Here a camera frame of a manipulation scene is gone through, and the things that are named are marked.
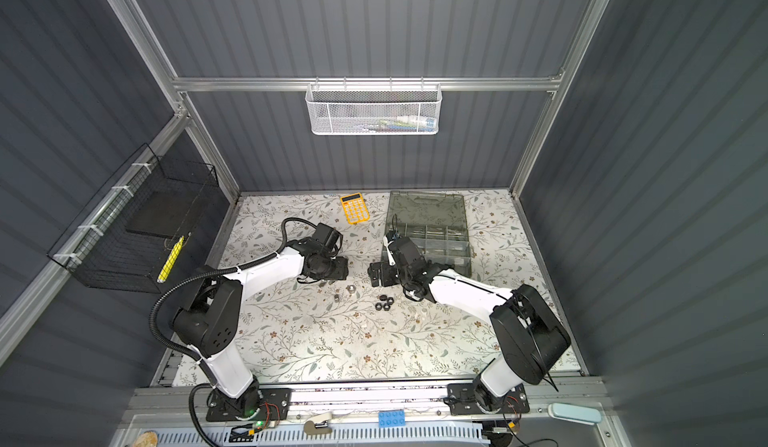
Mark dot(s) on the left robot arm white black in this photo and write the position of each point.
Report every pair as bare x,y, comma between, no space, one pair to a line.
207,324

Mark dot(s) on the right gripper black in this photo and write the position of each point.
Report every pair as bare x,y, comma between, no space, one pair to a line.
374,270

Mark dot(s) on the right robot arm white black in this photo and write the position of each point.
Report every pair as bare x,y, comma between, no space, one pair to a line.
530,336

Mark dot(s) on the white wire mesh basket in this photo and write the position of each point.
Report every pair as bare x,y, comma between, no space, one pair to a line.
387,112

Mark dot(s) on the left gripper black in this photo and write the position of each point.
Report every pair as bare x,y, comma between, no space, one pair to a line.
340,271

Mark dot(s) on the black wire mesh basket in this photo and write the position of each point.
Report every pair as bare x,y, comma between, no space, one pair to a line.
124,241

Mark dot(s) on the blue toy brick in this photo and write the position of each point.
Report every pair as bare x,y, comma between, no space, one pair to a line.
391,418

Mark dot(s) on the yellow calculator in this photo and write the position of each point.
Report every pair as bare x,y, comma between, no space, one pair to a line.
355,208

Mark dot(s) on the floral patterned table mat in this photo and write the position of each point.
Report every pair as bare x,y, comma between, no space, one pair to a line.
297,333

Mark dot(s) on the green transparent compartment organizer box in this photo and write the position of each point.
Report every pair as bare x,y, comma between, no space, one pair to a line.
436,223

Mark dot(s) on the black nuts cluster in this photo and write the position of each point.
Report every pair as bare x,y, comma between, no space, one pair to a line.
384,303

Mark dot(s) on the light blue oblong case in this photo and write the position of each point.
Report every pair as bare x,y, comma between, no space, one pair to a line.
575,413

